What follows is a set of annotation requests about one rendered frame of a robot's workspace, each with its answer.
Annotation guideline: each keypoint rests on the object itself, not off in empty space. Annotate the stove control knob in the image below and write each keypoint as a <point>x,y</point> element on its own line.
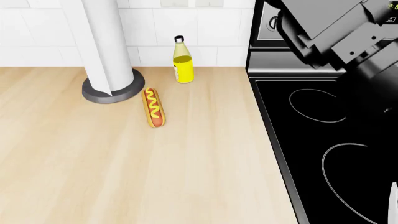
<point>273,22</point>

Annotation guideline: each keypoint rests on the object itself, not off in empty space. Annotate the yellow liquid glass bottle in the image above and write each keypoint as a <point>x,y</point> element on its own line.
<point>183,67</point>

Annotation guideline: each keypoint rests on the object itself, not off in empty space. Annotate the black electric stove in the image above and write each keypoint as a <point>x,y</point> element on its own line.
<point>304,151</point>

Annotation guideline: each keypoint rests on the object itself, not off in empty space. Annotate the hot dog with mustard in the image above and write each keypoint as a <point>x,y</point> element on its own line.
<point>153,108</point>

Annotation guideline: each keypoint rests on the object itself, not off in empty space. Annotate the dark grey towel holder base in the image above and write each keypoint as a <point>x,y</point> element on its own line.
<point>133,89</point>

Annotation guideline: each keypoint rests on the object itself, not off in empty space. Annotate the white paper towel roll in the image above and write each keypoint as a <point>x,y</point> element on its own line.
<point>105,46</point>

